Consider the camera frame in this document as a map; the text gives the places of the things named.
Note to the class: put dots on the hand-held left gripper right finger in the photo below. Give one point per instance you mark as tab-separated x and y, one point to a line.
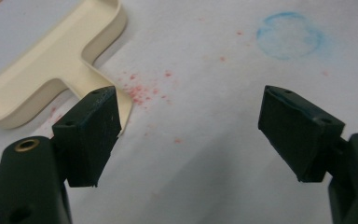
298	137

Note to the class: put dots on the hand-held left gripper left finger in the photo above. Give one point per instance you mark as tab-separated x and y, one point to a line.
87	140

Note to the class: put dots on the cream plastic dustpan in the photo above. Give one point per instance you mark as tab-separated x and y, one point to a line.
43	65

